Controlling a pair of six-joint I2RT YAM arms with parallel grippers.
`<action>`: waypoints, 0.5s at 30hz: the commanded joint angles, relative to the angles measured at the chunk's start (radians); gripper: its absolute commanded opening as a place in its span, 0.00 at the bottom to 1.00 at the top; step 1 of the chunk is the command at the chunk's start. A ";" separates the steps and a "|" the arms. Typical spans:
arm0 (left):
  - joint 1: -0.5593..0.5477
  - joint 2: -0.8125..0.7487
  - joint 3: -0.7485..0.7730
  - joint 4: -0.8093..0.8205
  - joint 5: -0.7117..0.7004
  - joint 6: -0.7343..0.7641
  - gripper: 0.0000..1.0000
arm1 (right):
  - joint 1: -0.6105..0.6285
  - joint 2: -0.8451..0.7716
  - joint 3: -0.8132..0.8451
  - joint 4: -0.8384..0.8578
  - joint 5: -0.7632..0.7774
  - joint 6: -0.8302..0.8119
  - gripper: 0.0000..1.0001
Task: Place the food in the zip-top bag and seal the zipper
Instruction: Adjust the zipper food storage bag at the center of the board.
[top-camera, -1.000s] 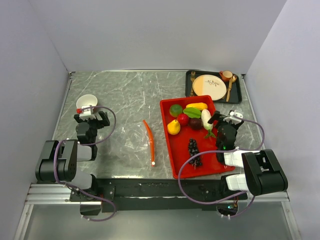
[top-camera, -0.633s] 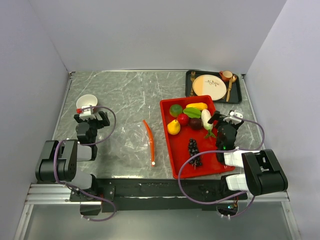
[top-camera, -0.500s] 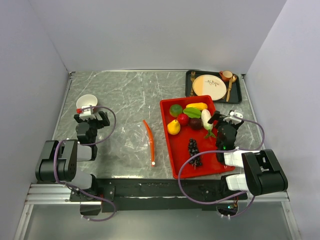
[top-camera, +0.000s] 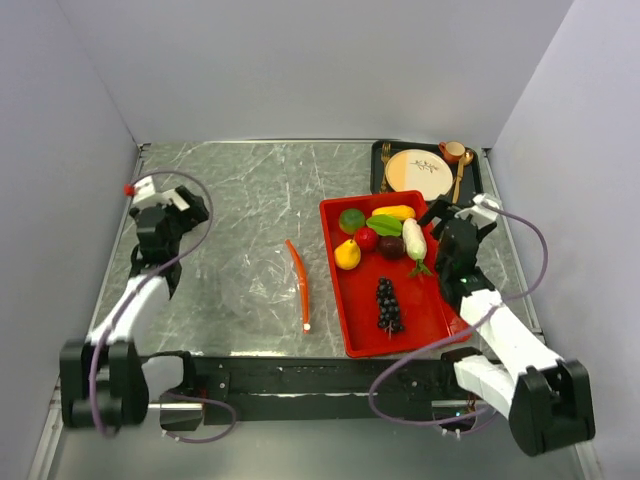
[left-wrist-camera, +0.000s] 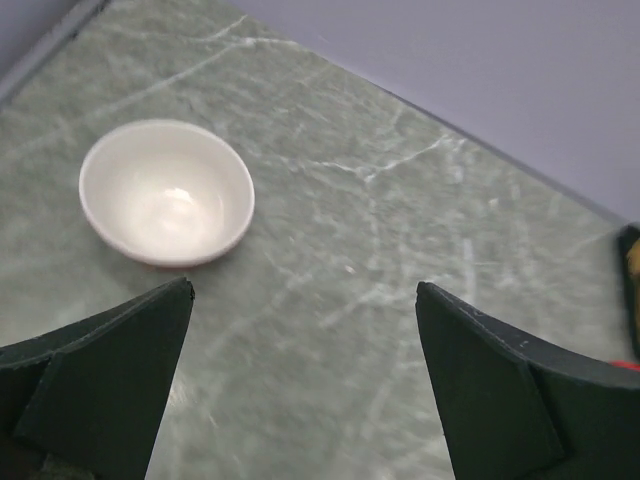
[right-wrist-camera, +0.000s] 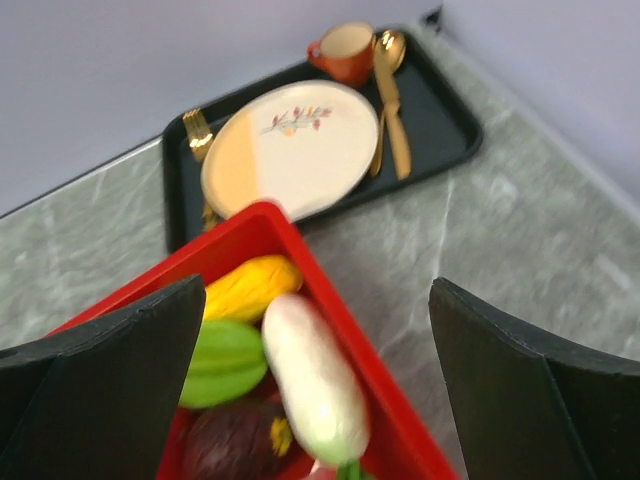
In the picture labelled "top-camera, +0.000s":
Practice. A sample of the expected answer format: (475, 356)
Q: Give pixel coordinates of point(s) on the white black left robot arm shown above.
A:
(105, 383)

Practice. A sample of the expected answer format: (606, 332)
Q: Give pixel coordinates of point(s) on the gold spoon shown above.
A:
(463, 161)

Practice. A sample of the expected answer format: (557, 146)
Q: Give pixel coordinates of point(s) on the black serving tray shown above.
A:
(471, 184)

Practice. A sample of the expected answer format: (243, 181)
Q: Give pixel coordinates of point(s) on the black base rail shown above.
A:
(287, 389)

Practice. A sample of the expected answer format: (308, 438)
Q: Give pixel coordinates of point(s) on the black grape bunch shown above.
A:
(390, 317)

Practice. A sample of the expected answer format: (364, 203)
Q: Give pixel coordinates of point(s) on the gold fork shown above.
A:
(385, 157)

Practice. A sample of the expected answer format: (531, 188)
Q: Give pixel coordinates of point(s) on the yellow mango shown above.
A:
(399, 212)

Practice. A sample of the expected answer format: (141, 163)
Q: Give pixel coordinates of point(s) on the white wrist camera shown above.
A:
(485, 209)
(146, 193)

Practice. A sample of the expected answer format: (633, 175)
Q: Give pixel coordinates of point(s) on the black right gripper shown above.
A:
(436, 209)

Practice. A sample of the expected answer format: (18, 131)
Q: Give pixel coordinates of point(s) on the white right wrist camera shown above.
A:
(485, 209)

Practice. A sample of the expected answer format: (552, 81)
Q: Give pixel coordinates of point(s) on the green leaf vegetable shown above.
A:
(385, 225)

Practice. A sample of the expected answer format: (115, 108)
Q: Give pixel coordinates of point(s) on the dark purple fruit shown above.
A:
(391, 247)

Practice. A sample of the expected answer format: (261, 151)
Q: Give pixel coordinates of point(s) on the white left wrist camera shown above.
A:
(146, 193)

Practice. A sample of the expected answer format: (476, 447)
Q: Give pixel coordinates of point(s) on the cream orange plate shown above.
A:
(421, 171)

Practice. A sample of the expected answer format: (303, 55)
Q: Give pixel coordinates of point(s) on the clear zip bag orange zipper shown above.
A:
(268, 289)

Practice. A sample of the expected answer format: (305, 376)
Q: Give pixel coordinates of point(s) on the yellow pear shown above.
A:
(347, 255)

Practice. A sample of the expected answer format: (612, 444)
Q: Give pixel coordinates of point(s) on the orange cup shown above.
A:
(452, 151)

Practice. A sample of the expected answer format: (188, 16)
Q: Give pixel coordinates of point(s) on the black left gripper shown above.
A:
(194, 203)

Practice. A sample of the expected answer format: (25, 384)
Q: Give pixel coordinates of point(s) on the green orange fruit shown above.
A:
(350, 220)

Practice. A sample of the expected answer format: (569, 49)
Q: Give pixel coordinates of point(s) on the white radish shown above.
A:
(415, 247)

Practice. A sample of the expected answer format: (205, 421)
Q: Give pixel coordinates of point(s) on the red apple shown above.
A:
(366, 238)

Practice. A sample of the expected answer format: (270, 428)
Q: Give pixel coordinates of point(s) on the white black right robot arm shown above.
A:
(546, 399)

